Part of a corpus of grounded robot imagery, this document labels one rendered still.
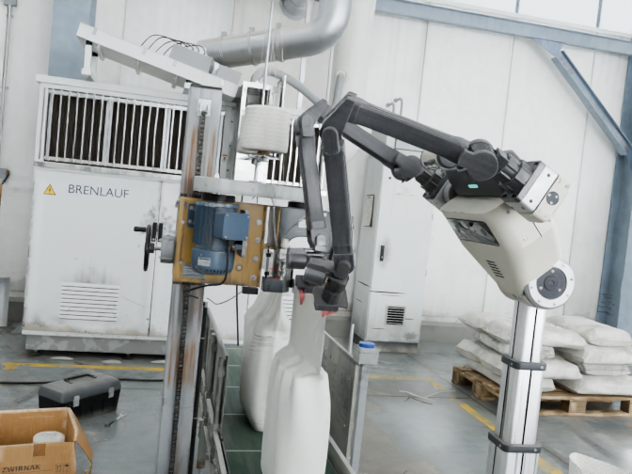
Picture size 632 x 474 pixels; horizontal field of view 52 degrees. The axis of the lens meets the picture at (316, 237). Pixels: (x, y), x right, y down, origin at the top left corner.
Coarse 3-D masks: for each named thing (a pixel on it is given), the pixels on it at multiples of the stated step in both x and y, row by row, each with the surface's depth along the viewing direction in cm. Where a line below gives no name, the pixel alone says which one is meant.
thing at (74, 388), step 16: (48, 384) 367; (64, 384) 369; (80, 384) 372; (96, 384) 378; (112, 384) 387; (48, 400) 363; (64, 400) 358; (80, 400) 367; (96, 400) 377; (112, 400) 388; (80, 416) 369
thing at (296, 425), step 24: (312, 312) 210; (312, 336) 208; (288, 360) 220; (312, 360) 206; (288, 384) 208; (312, 384) 206; (288, 408) 206; (312, 408) 205; (264, 432) 228; (288, 432) 205; (312, 432) 205; (264, 456) 226; (288, 456) 205; (312, 456) 205
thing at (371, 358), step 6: (360, 348) 244; (366, 348) 245; (372, 348) 246; (354, 354) 250; (360, 354) 244; (366, 354) 244; (372, 354) 245; (378, 354) 246; (360, 360) 244; (366, 360) 245; (372, 360) 245
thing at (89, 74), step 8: (88, 40) 451; (88, 48) 451; (88, 56) 452; (96, 56) 490; (88, 64) 452; (96, 64) 491; (88, 72) 451; (96, 72) 494; (88, 80) 476; (96, 80) 489; (184, 88) 471
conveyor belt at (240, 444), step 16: (240, 352) 411; (240, 400) 315; (224, 416) 290; (240, 416) 292; (224, 432) 271; (240, 432) 272; (256, 432) 274; (240, 448) 255; (256, 448) 257; (240, 464) 240; (256, 464) 241
